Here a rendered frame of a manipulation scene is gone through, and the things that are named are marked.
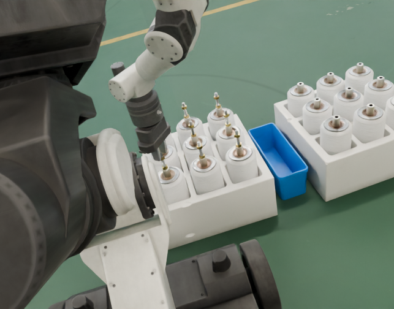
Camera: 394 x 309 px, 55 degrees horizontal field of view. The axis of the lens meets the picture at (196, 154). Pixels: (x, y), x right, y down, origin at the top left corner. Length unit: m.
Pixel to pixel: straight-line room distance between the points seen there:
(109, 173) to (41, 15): 0.16
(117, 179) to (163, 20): 0.37
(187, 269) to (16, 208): 0.80
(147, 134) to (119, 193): 0.63
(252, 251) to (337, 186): 0.46
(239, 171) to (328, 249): 0.36
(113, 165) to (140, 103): 0.58
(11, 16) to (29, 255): 0.19
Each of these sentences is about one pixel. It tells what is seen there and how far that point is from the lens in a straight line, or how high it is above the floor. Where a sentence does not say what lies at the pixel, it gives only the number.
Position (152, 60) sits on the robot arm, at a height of 0.68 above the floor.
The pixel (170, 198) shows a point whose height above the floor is 0.20.
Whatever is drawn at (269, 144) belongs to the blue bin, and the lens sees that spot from 1.58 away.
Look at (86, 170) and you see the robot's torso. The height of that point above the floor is 0.80.
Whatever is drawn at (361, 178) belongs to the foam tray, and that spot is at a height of 0.05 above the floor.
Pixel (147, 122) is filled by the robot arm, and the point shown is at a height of 0.48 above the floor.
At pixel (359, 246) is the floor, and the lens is 1.28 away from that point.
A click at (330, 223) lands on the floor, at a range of 1.32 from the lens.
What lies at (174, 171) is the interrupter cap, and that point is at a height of 0.25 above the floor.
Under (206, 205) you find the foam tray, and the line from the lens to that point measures 1.20.
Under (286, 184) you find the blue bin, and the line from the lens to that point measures 1.33.
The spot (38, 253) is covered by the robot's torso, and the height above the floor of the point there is 0.85.
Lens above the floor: 1.03
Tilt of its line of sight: 39 degrees down
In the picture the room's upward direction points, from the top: 15 degrees counter-clockwise
